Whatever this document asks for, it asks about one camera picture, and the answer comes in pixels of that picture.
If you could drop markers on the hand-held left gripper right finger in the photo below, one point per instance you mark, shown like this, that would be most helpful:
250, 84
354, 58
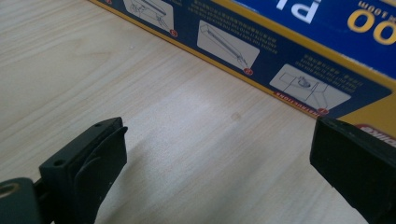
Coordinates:
358, 165

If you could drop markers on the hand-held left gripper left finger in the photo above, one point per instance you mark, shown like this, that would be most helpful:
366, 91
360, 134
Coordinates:
84, 174

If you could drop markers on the blue and yellow wrap box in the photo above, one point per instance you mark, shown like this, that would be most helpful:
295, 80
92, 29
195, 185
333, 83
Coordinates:
280, 46

